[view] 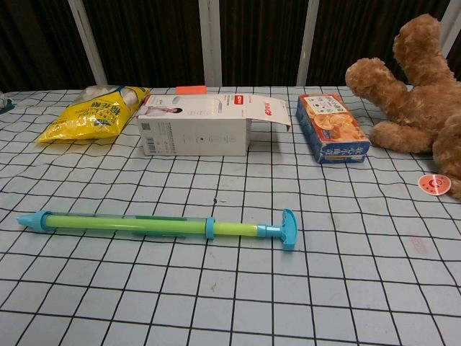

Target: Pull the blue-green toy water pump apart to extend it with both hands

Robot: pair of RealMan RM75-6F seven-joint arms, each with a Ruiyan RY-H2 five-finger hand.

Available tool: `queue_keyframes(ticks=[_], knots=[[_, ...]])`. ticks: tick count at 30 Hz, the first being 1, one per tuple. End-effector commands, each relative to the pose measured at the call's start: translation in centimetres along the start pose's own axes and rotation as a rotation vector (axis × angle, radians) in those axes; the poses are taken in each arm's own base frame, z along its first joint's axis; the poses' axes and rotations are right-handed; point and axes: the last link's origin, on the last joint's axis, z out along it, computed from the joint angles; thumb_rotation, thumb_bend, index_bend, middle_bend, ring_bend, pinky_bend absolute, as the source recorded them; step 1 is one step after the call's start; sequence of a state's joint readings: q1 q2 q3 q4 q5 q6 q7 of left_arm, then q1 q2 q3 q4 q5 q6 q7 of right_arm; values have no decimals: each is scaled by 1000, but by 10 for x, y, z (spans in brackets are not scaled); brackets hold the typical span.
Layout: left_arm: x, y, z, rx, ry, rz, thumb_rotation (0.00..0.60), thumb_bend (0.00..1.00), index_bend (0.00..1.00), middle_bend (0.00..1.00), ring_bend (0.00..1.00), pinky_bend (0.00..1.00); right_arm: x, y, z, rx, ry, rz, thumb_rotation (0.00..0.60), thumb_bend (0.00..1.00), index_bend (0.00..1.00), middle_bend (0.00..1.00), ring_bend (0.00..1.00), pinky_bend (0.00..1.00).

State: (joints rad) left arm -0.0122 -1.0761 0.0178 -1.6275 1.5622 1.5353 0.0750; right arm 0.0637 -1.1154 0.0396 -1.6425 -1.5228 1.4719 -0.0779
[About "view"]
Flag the blue green water pump toy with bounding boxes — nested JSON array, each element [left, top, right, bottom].
[[17, 208, 300, 252]]

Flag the white desk lamp box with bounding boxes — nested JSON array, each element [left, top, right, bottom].
[[135, 94, 293, 157]]

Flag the blue cookie box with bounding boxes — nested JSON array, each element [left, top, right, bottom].
[[295, 93, 372, 166]]

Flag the white black checked tablecloth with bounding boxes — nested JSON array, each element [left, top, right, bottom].
[[0, 85, 461, 346]]

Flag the yellow cotton ball bag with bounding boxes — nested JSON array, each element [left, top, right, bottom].
[[35, 84, 152, 144]]

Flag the brown teddy bear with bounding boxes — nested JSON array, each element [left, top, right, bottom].
[[344, 13, 461, 200]]

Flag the round orange paper tag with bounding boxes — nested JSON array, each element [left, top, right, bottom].
[[417, 173, 452, 197]]

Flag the dark folding screen white frame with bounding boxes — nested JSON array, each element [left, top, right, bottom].
[[0, 0, 461, 93]]

